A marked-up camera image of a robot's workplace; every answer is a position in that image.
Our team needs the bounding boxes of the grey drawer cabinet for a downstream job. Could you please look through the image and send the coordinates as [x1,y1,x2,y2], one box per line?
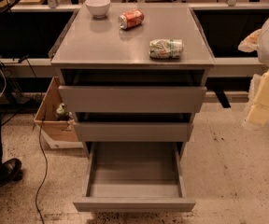
[50,2,216,161]

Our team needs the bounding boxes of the green bottle in box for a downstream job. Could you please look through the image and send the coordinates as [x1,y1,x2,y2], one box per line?
[55,103,71,120]

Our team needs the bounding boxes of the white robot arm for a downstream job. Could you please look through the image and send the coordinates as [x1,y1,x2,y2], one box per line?
[238,18,269,129]

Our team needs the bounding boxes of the orange soda can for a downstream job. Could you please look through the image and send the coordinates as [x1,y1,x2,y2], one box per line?
[118,9,145,30]

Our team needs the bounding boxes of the grey middle drawer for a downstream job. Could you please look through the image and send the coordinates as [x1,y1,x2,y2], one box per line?
[74,113,193,142]

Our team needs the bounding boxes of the white ceramic bowl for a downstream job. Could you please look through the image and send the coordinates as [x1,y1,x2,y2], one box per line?
[85,0,111,18]

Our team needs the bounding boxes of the cardboard box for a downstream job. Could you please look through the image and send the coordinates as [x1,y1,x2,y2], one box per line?
[34,77,83,148]

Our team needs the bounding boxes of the black shoe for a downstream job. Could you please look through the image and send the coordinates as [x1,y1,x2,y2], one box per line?
[0,158,22,188]

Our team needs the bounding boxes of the black floor cable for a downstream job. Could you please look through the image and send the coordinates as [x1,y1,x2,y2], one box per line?
[17,55,50,224]

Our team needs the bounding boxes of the green white soda can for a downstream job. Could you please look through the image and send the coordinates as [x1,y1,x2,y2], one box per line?
[149,39,183,59]

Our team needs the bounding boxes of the metal rail frame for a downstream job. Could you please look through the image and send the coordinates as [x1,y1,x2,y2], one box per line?
[0,58,268,77]

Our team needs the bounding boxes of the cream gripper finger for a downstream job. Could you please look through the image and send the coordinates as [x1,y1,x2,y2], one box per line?
[238,29,261,52]
[246,70,269,126]

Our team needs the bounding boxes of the grey top drawer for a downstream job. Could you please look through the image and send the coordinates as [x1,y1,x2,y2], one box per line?
[59,69,206,113]

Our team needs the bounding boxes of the grey drawer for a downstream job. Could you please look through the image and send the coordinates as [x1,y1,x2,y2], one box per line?
[74,113,193,142]
[74,142,195,212]
[59,69,206,113]

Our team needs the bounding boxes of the grey bottom drawer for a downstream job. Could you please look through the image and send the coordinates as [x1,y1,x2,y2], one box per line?
[74,142,195,212]

